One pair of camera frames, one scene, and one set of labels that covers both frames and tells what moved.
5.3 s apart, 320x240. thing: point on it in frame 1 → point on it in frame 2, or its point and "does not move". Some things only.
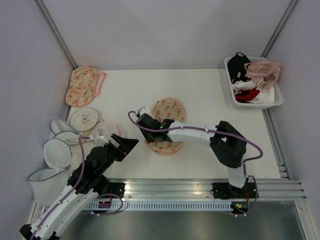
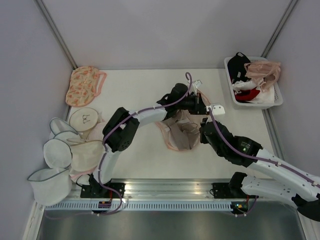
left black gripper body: [114, 153] → [192, 103]
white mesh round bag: [57, 154] does not move
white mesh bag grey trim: [58, 125] does not move
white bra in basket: [240, 85] does not move
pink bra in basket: [268, 72] does not move
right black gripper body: [149, 136] → [204, 139]
